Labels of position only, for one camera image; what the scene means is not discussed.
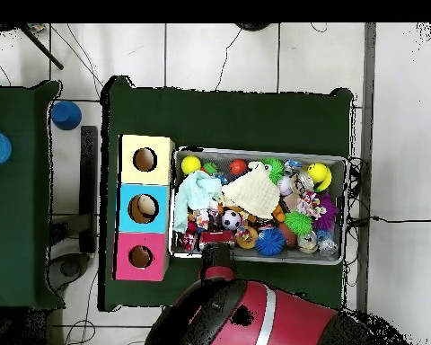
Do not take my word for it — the silver crushed soda can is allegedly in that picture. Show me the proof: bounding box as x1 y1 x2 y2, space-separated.
296 231 319 254

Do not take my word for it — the wooden box with three holes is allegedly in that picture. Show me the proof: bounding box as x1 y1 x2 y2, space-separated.
112 134 176 282

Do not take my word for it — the mint green cloth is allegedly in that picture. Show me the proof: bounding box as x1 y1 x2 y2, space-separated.
172 170 224 234

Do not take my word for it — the blue spiky ball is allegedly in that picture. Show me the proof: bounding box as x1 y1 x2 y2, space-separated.
254 226 286 257

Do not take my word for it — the cream waffle cloth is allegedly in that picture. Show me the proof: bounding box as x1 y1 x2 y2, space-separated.
220 166 281 221

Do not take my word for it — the red orange ball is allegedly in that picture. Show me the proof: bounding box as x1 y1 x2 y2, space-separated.
229 158 248 176

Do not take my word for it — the plain yellow ball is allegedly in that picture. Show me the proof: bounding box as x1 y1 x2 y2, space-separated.
180 155 202 176

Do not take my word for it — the green furry toy with eyes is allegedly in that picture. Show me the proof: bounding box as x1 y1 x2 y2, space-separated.
259 156 286 186

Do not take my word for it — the purple spiky monster toy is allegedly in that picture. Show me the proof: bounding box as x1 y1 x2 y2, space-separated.
313 193 340 231

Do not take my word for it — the yellow smiley ball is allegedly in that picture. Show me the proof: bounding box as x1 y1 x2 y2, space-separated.
306 162 333 192

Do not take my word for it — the black upright panel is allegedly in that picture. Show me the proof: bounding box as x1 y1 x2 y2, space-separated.
78 125 99 254

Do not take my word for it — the dark stand base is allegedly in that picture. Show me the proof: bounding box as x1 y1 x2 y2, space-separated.
46 251 93 293

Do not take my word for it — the blue plastic cup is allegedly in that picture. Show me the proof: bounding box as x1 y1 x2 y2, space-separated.
50 100 83 131

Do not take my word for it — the dark green side table cloth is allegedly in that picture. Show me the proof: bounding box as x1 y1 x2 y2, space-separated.
0 80 66 310

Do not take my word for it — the black round base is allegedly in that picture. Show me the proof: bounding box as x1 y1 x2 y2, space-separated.
234 23 270 32

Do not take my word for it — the black tripod leg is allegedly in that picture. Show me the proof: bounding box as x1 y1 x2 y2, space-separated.
19 24 65 70

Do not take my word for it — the silver wire mesh bin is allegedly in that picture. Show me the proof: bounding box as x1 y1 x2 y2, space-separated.
168 145 349 267

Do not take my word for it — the black power cable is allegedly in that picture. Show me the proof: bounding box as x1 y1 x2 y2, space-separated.
346 214 431 226

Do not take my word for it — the thin black floor cable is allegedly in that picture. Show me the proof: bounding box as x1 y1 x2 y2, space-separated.
214 28 243 91

